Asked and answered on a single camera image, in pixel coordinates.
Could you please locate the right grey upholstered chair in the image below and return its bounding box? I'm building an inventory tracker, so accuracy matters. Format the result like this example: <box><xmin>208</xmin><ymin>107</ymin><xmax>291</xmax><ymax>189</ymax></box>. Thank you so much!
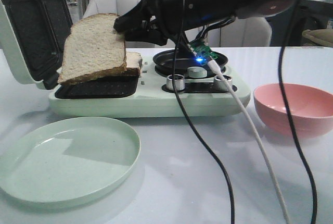
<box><xmin>179</xmin><ymin>17</ymin><xmax>273</xmax><ymax>48</ymax></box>

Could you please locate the green circuit board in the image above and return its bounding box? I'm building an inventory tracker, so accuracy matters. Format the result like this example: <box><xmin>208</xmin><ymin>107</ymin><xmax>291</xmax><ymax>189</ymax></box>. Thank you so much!
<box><xmin>187</xmin><ymin>39</ymin><xmax>219</xmax><ymax>66</ymax></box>

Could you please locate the silver control knob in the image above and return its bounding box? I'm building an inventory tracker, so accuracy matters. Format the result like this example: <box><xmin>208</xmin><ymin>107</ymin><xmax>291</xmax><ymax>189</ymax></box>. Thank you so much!
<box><xmin>213</xmin><ymin>75</ymin><xmax>233</xmax><ymax>92</ymax></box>
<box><xmin>166</xmin><ymin>74</ymin><xmax>185</xmax><ymax>91</ymax></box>

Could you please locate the mint green breakfast maker base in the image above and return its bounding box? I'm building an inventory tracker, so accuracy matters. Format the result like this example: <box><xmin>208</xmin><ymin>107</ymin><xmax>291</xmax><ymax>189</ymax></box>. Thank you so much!
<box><xmin>49</xmin><ymin>56</ymin><xmax>241</xmax><ymax>118</ymax></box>

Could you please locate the right silver control knob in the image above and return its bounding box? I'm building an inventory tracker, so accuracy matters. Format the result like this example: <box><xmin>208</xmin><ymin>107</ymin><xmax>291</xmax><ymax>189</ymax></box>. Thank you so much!
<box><xmin>213</xmin><ymin>75</ymin><xmax>233</xmax><ymax>92</ymax></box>

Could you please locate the white cable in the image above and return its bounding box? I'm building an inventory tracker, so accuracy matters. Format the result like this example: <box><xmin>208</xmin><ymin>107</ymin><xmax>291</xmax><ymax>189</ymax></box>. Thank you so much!
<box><xmin>207</xmin><ymin>59</ymin><xmax>292</xmax><ymax>224</ymax></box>

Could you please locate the dark grey sideboard counter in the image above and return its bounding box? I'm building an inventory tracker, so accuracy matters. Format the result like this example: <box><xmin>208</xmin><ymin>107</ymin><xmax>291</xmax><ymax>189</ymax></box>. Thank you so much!
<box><xmin>267</xmin><ymin>0</ymin><xmax>332</xmax><ymax>46</ymax></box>

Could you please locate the black cable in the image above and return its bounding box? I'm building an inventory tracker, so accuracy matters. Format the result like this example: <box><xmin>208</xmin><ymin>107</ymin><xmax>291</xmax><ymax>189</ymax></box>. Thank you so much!
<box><xmin>278</xmin><ymin>0</ymin><xmax>318</xmax><ymax>224</ymax></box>
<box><xmin>173</xmin><ymin>0</ymin><xmax>236</xmax><ymax>224</ymax></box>

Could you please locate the black round frying pan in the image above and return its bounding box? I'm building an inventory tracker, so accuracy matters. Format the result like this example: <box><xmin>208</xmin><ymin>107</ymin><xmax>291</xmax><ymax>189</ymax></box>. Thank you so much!
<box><xmin>153</xmin><ymin>49</ymin><xmax>214</xmax><ymax>79</ymax></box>

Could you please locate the left silver control knob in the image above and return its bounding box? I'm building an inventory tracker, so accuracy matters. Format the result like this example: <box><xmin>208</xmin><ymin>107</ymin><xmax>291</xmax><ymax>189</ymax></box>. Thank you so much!
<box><xmin>166</xmin><ymin>74</ymin><xmax>185</xmax><ymax>91</ymax></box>

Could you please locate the mint green round plate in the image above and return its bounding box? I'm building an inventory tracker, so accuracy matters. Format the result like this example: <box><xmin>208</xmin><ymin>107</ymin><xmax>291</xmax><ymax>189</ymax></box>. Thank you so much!
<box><xmin>1</xmin><ymin>117</ymin><xmax>141</xmax><ymax>209</ymax></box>

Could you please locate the left grey upholstered chair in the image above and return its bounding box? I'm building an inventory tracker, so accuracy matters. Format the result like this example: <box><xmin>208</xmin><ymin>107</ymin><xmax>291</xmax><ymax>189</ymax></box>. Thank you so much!
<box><xmin>83</xmin><ymin>0</ymin><xmax>141</xmax><ymax>18</ymax></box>

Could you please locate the grey upholstered chair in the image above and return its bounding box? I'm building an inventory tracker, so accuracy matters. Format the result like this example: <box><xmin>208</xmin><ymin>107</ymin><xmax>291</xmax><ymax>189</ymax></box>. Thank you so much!
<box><xmin>179</xmin><ymin>17</ymin><xmax>273</xmax><ymax>48</ymax></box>
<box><xmin>83</xmin><ymin>0</ymin><xmax>141</xmax><ymax>18</ymax></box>

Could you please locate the bread slice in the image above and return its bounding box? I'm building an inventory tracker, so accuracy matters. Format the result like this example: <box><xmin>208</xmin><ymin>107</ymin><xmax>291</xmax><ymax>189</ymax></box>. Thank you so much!
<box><xmin>58</xmin><ymin>13</ymin><xmax>127</xmax><ymax>85</ymax></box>
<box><xmin>122</xmin><ymin>52</ymin><xmax>143</xmax><ymax>76</ymax></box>

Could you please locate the mint green sandwich maker lid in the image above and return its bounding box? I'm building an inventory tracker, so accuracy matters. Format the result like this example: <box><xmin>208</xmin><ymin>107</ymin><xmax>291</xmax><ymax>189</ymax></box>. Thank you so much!
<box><xmin>1</xmin><ymin>0</ymin><xmax>73</xmax><ymax>90</ymax></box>

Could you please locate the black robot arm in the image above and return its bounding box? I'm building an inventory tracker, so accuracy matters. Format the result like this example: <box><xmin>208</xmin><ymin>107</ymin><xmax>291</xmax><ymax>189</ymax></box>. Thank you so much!
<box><xmin>114</xmin><ymin>0</ymin><xmax>295</xmax><ymax>48</ymax></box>

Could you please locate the pink plastic bowl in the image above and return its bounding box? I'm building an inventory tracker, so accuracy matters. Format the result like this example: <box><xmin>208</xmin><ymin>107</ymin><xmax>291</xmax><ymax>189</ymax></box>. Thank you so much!
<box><xmin>253</xmin><ymin>83</ymin><xmax>332</xmax><ymax>138</ymax></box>

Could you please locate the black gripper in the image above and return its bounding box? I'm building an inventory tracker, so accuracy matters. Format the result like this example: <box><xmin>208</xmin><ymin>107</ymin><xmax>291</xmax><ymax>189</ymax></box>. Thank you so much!
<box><xmin>113</xmin><ymin>0</ymin><xmax>187</xmax><ymax>47</ymax></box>

